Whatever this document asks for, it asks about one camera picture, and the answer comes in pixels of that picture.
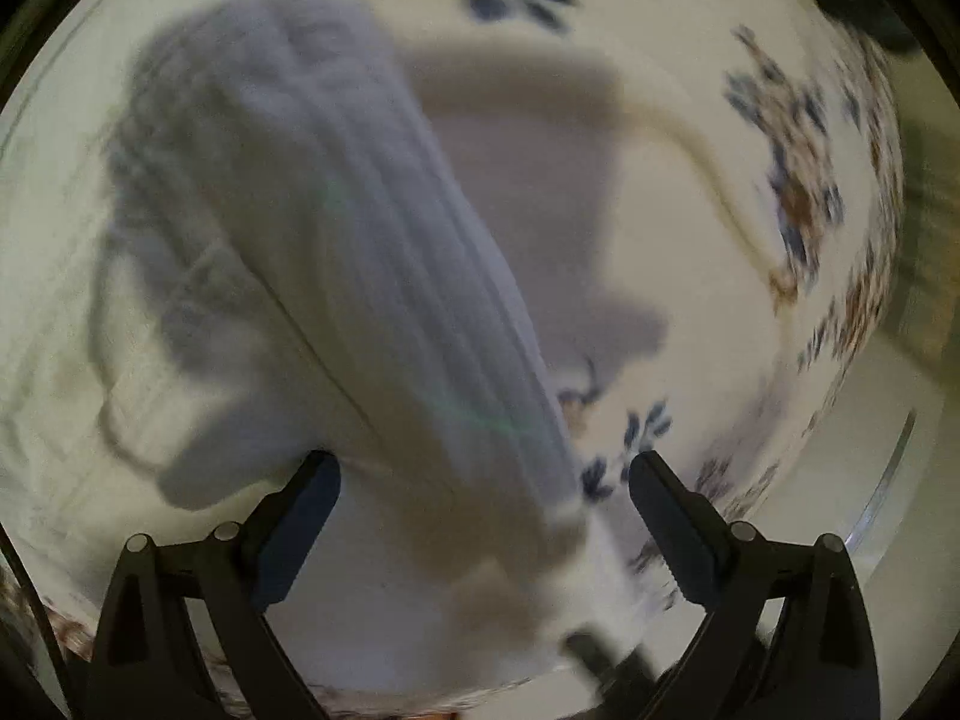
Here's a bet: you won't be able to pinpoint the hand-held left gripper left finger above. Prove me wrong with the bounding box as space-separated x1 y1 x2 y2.
82 450 342 720

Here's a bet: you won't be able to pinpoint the floral bedsheet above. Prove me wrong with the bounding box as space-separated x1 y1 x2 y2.
0 0 912 710

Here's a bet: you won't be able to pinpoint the white pants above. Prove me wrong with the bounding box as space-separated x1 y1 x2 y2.
86 0 665 695

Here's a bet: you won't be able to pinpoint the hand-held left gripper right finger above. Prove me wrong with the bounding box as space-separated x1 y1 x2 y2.
628 450 882 720

